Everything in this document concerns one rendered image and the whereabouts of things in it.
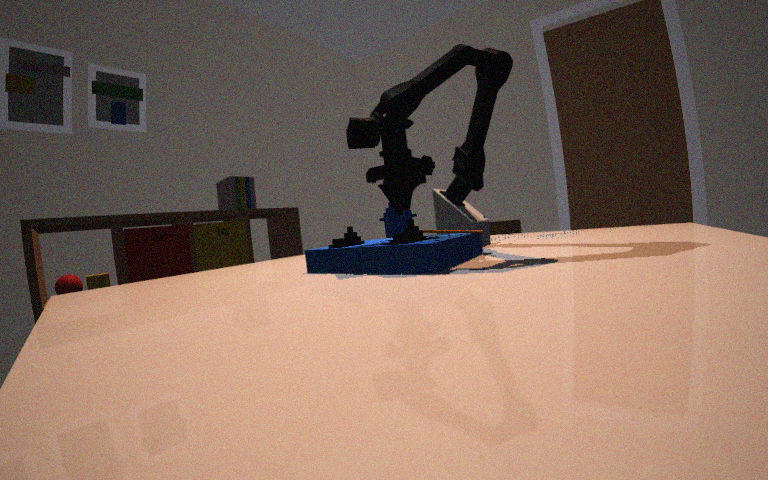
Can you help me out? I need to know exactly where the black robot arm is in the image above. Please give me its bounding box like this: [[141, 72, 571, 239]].
[[346, 44, 513, 207]]

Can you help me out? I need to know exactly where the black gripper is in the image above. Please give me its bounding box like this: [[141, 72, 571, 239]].
[[366, 143, 426, 215]]

